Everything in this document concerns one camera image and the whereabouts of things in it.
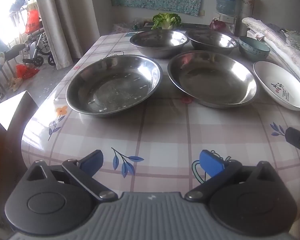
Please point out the rolled patterned mat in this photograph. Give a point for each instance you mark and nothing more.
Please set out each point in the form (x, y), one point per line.
(247, 5)

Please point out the teal ceramic bowl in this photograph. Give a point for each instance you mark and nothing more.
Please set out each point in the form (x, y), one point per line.
(252, 52)

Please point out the plain steel plate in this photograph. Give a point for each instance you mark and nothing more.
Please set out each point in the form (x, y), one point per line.
(215, 80)

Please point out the napa cabbage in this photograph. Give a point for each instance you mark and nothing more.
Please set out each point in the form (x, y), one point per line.
(165, 20)

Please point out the orange plastic bag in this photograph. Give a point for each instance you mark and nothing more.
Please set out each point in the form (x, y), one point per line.
(32, 21)

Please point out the red onion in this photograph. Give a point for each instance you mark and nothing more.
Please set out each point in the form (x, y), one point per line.
(217, 25)

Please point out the wheelchair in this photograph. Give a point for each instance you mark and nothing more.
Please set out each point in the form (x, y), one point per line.
(37, 47)

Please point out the white printed ceramic plate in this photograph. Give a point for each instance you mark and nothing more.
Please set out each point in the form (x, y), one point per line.
(270, 77)

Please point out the white plastic bag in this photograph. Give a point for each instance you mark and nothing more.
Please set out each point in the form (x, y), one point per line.
(120, 28)

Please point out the red bag on floor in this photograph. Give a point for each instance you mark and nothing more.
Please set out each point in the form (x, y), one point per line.
(26, 71)

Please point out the checked printed tablecloth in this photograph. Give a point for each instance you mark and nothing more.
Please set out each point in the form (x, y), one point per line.
(165, 135)

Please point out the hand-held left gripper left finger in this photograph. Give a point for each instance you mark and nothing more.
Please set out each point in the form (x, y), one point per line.
(91, 163)

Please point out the steel bowl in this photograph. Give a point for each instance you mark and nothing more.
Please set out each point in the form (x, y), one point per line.
(210, 40)
(157, 42)

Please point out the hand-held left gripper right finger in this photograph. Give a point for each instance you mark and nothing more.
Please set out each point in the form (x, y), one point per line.
(211, 163)

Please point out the dark chair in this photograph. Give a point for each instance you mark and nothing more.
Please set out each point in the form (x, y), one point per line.
(15, 120)

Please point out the folded pale quilt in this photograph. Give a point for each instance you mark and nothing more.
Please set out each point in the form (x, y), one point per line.
(285, 45)

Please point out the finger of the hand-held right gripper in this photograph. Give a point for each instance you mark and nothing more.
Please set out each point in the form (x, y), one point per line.
(297, 140)

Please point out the green floral cloth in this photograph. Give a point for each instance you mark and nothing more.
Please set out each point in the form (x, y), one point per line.
(298, 41)

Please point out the white water dispenser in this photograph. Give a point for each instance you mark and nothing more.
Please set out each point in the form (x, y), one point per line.
(228, 20)

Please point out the blue water jug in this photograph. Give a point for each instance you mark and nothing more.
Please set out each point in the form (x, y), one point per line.
(225, 0)

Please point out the blue hanging cloth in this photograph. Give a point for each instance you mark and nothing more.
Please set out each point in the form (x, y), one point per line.
(20, 0)

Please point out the perforated steel plate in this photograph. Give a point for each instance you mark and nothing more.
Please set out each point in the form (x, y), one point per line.
(110, 90)

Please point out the beige curtain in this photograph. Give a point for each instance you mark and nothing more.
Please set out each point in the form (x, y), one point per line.
(65, 17)

